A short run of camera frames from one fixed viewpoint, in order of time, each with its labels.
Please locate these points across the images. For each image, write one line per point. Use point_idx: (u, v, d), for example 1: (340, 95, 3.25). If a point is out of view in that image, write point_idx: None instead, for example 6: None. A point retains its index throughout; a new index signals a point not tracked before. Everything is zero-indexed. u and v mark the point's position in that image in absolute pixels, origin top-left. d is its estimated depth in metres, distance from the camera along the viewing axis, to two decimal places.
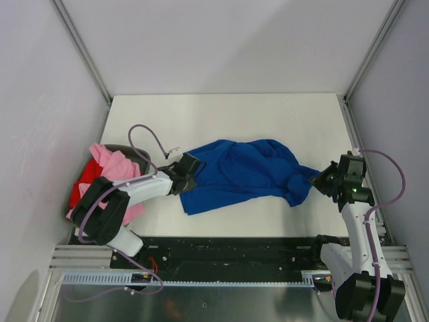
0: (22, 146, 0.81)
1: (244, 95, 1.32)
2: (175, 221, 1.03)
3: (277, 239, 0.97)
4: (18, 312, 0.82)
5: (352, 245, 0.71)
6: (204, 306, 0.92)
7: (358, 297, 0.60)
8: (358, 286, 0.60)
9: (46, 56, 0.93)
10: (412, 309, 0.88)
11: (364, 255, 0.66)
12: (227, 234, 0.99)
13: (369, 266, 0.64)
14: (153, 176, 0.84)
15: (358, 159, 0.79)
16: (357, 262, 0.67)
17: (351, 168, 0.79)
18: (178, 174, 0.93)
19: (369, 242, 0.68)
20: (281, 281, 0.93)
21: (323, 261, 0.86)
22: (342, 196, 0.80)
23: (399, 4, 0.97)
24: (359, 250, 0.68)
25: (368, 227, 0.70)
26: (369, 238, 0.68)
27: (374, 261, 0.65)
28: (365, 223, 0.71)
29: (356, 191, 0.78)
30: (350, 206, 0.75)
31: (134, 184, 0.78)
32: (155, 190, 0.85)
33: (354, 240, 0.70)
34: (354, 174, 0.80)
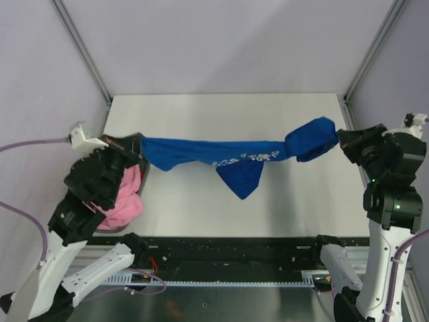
0: (21, 146, 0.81)
1: (244, 95, 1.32)
2: (177, 221, 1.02)
3: (277, 240, 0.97)
4: None
5: (368, 277, 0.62)
6: (204, 306, 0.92)
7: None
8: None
9: (45, 54, 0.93)
10: (412, 309, 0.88)
11: (376, 300, 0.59)
12: (226, 234, 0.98)
13: (378, 313, 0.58)
14: (41, 262, 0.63)
15: (416, 155, 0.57)
16: (366, 299, 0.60)
17: (403, 166, 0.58)
18: (78, 215, 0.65)
19: (388, 286, 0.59)
20: (272, 281, 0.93)
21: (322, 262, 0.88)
22: (377, 205, 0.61)
23: (399, 4, 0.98)
24: (373, 290, 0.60)
25: (395, 266, 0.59)
26: (391, 280, 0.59)
27: (385, 309, 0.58)
28: (393, 261, 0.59)
29: (400, 205, 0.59)
30: (381, 234, 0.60)
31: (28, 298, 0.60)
32: (62, 261, 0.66)
33: (371, 274, 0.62)
34: (404, 174, 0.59)
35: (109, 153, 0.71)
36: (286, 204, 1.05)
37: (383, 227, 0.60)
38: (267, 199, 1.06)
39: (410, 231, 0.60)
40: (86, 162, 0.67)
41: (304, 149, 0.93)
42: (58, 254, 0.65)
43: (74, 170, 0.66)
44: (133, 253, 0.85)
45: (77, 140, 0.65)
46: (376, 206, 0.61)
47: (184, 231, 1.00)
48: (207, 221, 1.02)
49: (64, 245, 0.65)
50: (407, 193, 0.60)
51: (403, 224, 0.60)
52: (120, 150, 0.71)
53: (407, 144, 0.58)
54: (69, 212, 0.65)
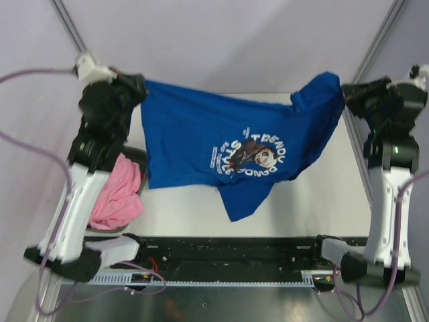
0: (22, 146, 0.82)
1: (244, 95, 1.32)
2: (176, 222, 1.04)
3: (276, 240, 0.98)
4: (19, 312, 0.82)
5: (373, 220, 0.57)
6: (204, 306, 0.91)
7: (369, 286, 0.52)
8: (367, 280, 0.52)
9: (46, 56, 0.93)
10: (412, 309, 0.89)
11: (383, 242, 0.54)
12: (226, 235, 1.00)
13: (386, 255, 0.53)
14: (69, 197, 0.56)
15: (415, 103, 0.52)
16: (373, 245, 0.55)
17: (403, 115, 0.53)
18: (98, 138, 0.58)
19: (393, 225, 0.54)
20: (273, 281, 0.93)
21: (324, 256, 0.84)
22: (375, 154, 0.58)
23: (397, 7, 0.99)
24: (380, 233, 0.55)
25: (399, 205, 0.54)
26: (396, 219, 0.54)
27: (393, 250, 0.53)
28: (397, 201, 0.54)
29: (398, 151, 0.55)
30: (383, 176, 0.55)
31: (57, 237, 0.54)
32: (88, 199, 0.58)
33: (377, 217, 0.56)
34: (403, 122, 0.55)
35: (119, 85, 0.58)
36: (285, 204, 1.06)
37: (384, 170, 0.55)
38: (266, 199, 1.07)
39: (409, 172, 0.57)
40: (95, 89, 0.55)
41: (310, 104, 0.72)
42: (86, 190, 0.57)
43: (85, 96, 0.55)
44: (137, 242, 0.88)
45: (86, 68, 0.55)
46: (375, 153, 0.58)
47: (184, 231, 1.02)
48: (207, 221, 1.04)
49: (90, 173, 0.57)
50: (407, 139, 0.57)
51: (402, 166, 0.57)
52: (130, 84, 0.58)
53: (407, 90, 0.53)
54: (88, 142, 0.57)
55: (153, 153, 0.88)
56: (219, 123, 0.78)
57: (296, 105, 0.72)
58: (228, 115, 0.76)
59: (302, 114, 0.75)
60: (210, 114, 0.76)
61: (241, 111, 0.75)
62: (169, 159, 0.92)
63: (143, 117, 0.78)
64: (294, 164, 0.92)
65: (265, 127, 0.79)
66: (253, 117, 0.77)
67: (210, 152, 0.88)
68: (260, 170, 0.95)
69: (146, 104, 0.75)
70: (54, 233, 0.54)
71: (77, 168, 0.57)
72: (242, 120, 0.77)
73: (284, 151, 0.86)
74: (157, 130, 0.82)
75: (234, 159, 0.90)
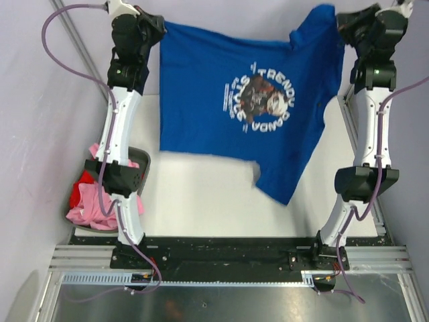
0: (22, 145, 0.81)
1: None
2: (176, 221, 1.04)
3: (276, 240, 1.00)
4: (18, 312, 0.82)
5: (360, 133, 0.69)
6: (204, 306, 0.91)
7: (355, 183, 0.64)
8: (358, 178, 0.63)
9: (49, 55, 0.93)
10: (412, 309, 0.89)
11: (369, 148, 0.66)
12: (226, 235, 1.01)
13: (371, 158, 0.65)
14: (116, 110, 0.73)
15: (396, 29, 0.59)
16: (360, 153, 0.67)
17: (383, 39, 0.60)
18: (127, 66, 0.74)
19: (377, 133, 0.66)
20: (273, 281, 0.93)
21: (326, 243, 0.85)
22: (358, 77, 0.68)
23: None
24: (365, 141, 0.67)
25: (381, 118, 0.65)
26: (379, 128, 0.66)
27: (377, 154, 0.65)
28: (379, 114, 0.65)
29: (379, 70, 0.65)
30: (366, 94, 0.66)
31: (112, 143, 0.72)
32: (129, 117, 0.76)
33: (362, 133, 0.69)
34: (385, 47, 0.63)
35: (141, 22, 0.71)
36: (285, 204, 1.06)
37: (367, 88, 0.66)
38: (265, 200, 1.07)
39: (388, 89, 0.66)
40: (125, 21, 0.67)
41: (308, 39, 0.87)
42: (128, 104, 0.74)
43: (115, 27, 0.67)
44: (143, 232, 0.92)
45: (114, 4, 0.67)
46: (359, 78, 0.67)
47: (185, 231, 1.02)
48: (208, 219, 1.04)
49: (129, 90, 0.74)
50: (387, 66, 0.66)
51: (382, 85, 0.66)
52: (151, 22, 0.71)
53: (391, 17, 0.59)
54: (124, 68, 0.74)
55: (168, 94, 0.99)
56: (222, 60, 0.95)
57: (294, 43, 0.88)
58: (231, 51, 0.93)
59: (300, 51, 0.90)
60: (219, 55, 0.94)
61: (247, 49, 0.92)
62: (181, 111, 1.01)
63: (165, 62, 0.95)
64: (304, 109, 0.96)
65: (269, 62, 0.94)
66: (255, 53, 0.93)
67: (222, 89, 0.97)
68: (273, 122, 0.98)
69: (164, 41, 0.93)
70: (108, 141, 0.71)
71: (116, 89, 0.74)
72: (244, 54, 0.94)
73: (292, 89, 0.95)
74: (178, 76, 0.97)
75: (244, 97, 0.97)
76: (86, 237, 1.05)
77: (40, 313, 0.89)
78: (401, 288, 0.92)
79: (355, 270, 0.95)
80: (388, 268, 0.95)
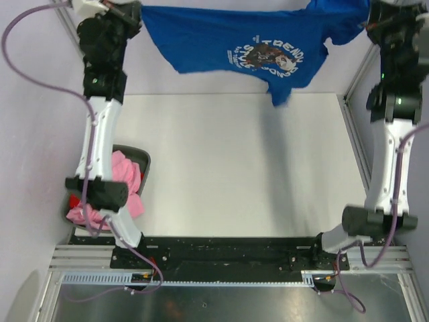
0: (22, 146, 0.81)
1: (243, 95, 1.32)
2: (176, 221, 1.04)
3: (276, 240, 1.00)
4: (19, 312, 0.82)
5: (376, 172, 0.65)
6: (204, 306, 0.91)
7: (368, 229, 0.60)
8: (371, 223, 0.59)
9: (48, 56, 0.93)
10: (412, 309, 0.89)
11: (383, 191, 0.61)
12: (227, 235, 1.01)
13: (386, 202, 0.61)
14: (95, 121, 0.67)
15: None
16: (375, 196, 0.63)
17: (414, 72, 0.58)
18: (105, 76, 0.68)
19: (395, 176, 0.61)
20: (274, 281, 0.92)
21: (326, 250, 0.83)
22: (377, 103, 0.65)
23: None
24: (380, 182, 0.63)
25: (400, 155, 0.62)
26: (396, 170, 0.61)
27: (393, 198, 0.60)
28: (398, 151, 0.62)
29: (401, 101, 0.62)
30: (386, 129, 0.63)
31: (94, 158, 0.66)
32: (108, 131, 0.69)
33: (378, 169, 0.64)
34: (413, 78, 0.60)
35: (110, 19, 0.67)
36: (286, 204, 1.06)
37: (387, 121, 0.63)
38: (265, 200, 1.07)
39: (411, 123, 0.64)
40: (90, 24, 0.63)
41: (328, 7, 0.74)
42: (108, 116, 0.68)
43: (80, 33, 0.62)
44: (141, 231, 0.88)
45: (78, 3, 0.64)
46: (379, 104, 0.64)
47: (185, 231, 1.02)
48: (208, 220, 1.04)
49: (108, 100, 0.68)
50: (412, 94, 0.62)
51: (405, 118, 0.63)
52: (122, 16, 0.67)
53: (427, 46, 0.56)
54: (100, 76, 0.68)
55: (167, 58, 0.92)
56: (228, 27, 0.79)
57: (314, 0, 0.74)
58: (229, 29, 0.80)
59: (313, 21, 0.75)
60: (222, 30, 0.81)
61: (259, 19, 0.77)
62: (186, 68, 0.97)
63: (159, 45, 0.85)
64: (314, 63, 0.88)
65: (275, 32, 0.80)
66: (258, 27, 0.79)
67: (224, 53, 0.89)
68: (280, 72, 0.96)
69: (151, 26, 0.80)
70: (90, 155, 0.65)
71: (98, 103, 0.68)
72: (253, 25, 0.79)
73: (301, 54, 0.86)
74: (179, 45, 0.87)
75: (250, 58, 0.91)
76: (86, 237, 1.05)
77: (41, 313, 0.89)
78: (401, 288, 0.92)
79: (355, 270, 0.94)
80: (388, 268, 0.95)
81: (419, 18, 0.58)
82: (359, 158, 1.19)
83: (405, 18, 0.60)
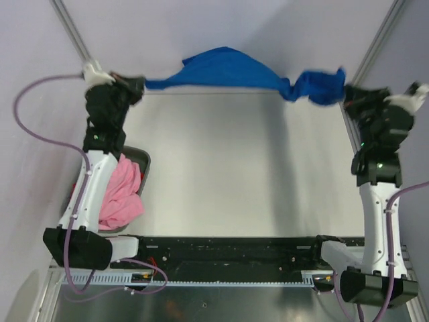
0: (23, 145, 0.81)
1: (243, 95, 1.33)
2: (177, 220, 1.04)
3: (276, 239, 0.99)
4: (18, 312, 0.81)
5: (369, 234, 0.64)
6: (204, 306, 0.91)
7: (366, 295, 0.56)
8: (369, 288, 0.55)
9: (48, 56, 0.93)
10: (412, 309, 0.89)
11: (378, 253, 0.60)
12: (227, 235, 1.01)
13: (383, 266, 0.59)
14: (89, 172, 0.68)
15: (401, 131, 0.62)
16: (371, 257, 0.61)
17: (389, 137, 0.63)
18: (104, 134, 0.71)
19: (387, 239, 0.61)
20: (277, 281, 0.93)
21: (324, 259, 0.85)
22: (362, 170, 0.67)
23: (395, 9, 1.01)
24: (375, 245, 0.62)
25: (389, 215, 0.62)
26: (388, 232, 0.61)
27: (388, 260, 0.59)
28: (387, 211, 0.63)
29: (383, 166, 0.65)
30: (371, 190, 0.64)
31: (81, 208, 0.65)
32: (102, 184, 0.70)
33: (370, 235, 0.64)
34: (390, 146, 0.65)
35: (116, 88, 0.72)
36: (285, 204, 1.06)
37: (372, 183, 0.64)
38: (265, 199, 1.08)
39: (394, 186, 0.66)
40: (100, 89, 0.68)
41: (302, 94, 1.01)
42: (103, 168, 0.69)
43: (89, 99, 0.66)
44: (137, 239, 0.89)
45: (90, 74, 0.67)
46: (362, 170, 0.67)
47: (185, 231, 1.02)
48: (208, 220, 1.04)
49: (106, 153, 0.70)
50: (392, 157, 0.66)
51: (387, 181, 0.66)
52: (128, 86, 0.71)
53: (397, 119, 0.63)
54: (100, 134, 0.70)
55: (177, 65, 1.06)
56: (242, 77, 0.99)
57: (297, 89, 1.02)
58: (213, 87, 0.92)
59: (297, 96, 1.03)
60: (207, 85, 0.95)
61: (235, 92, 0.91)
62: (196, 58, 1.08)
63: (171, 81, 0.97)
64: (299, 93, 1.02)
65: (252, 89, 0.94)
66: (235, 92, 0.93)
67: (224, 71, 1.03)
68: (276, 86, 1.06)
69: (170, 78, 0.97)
70: (78, 204, 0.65)
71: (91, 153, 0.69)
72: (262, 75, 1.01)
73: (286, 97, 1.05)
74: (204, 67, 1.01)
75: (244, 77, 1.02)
76: None
77: (40, 313, 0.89)
78: None
79: None
80: None
81: (387, 98, 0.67)
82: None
83: (373, 99, 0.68)
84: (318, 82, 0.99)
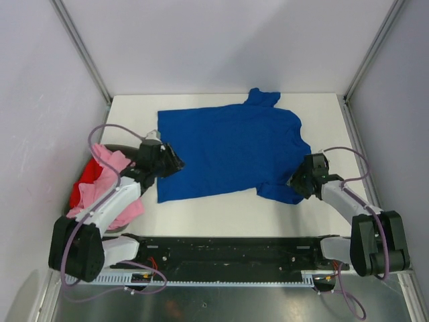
0: (21, 146, 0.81)
1: (244, 94, 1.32)
2: (175, 221, 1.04)
3: (276, 239, 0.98)
4: (18, 312, 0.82)
5: (344, 208, 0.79)
6: (204, 306, 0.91)
7: (366, 234, 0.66)
8: (364, 225, 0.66)
9: (47, 57, 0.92)
10: (412, 310, 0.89)
11: (354, 206, 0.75)
12: (227, 235, 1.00)
13: (362, 210, 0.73)
14: (117, 187, 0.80)
15: (318, 153, 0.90)
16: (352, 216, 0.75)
17: (316, 162, 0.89)
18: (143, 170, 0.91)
19: (351, 197, 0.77)
20: (280, 282, 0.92)
21: (326, 257, 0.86)
22: (317, 188, 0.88)
23: (395, 9, 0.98)
24: (348, 205, 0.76)
25: (346, 188, 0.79)
26: (349, 194, 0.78)
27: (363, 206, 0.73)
28: (344, 188, 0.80)
29: (326, 178, 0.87)
30: (324, 186, 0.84)
31: (98, 210, 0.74)
32: (123, 200, 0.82)
33: (344, 207, 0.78)
34: (320, 167, 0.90)
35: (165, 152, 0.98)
36: (286, 204, 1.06)
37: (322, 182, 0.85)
38: (266, 199, 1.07)
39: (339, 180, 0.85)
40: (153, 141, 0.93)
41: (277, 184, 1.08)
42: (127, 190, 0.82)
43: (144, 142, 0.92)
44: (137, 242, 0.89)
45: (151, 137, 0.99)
46: (316, 188, 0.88)
47: (184, 231, 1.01)
48: (207, 220, 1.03)
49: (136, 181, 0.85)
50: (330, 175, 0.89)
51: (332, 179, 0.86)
52: (172, 155, 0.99)
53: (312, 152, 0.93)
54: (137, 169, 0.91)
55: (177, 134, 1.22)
56: (246, 162, 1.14)
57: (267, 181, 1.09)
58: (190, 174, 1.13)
59: (274, 185, 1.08)
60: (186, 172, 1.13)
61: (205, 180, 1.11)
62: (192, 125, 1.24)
63: None
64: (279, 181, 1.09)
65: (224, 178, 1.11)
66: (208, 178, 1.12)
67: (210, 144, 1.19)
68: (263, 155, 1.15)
69: None
70: (98, 205, 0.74)
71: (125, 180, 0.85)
72: (261, 153, 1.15)
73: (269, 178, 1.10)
74: (202, 156, 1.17)
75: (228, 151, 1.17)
76: None
77: (41, 313, 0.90)
78: (401, 288, 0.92)
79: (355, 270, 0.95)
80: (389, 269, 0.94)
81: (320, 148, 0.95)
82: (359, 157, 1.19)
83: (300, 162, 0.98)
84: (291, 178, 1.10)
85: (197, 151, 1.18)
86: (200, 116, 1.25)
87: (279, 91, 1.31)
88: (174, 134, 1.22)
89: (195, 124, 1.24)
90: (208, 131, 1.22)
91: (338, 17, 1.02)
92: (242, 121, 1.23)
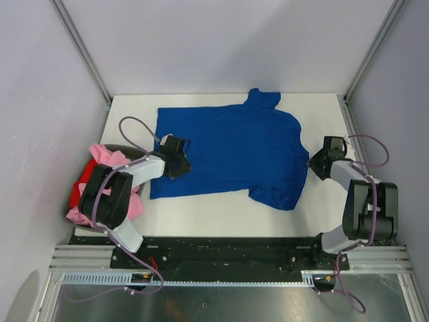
0: (22, 146, 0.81)
1: (244, 94, 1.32)
2: (177, 221, 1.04)
3: (277, 240, 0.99)
4: (18, 312, 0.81)
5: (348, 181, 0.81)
6: (204, 306, 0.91)
7: (358, 200, 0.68)
8: (357, 189, 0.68)
9: (46, 56, 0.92)
10: (412, 309, 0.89)
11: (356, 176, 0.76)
12: (227, 234, 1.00)
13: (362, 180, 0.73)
14: (147, 158, 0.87)
15: (338, 137, 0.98)
16: None
17: (334, 144, 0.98)
18: (166, 155, 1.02)
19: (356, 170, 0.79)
20: (282, 281, 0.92)
21: (326, 249, 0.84)
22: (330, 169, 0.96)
23: (396, 9, 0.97)
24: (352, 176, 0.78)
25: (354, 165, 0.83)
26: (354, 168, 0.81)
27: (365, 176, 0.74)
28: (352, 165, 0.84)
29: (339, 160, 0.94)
30: (334, 163, 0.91)
31: (132, 167, 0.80)
32: (150, 170, 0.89)
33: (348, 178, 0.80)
34: (337, 150, 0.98)
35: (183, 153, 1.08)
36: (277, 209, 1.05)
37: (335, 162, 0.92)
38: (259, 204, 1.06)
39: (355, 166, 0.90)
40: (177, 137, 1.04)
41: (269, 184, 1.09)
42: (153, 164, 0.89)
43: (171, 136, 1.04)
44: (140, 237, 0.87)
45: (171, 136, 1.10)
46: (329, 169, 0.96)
47: (185, 231, 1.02)
48: (206, 221, 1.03)
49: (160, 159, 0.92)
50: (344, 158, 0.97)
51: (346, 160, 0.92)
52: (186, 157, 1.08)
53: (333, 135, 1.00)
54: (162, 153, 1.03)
55: (176, 131, 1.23)
56: (244, 161, 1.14)
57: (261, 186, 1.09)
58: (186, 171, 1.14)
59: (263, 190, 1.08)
60: None
61: (200, 178, 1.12)
62: (191, 123, 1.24)
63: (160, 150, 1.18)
64: (273, 183, 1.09)
65: (219, 176, 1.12)
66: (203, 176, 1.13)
67: (208, 141, 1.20)
68: (259, 157, 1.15)
69: None
70: (131, 164, 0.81)
71: (153, 156, 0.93)
72: (261, 153, 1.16)
73: (257, 182, 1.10)
74: (198, 155, 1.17)
75: (226, 151, 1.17)
76: (86, 237, 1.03)
77: (41, 313, 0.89)
78: (401, 288, 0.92)
79: (355, 270, 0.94)
80: (388, 268, 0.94)
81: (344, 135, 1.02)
82: (359, 158, 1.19)
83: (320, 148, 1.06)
84: (285, 179, 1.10)
85: (192, 150, 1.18)
86: (199, 114, 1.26)
87: (278, 92, 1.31)
88: (172, 131, 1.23)
89: (193, 123, 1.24)
90: (207, 128, 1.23)
91: (339, 17, 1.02)
92: (238, 121, 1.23)
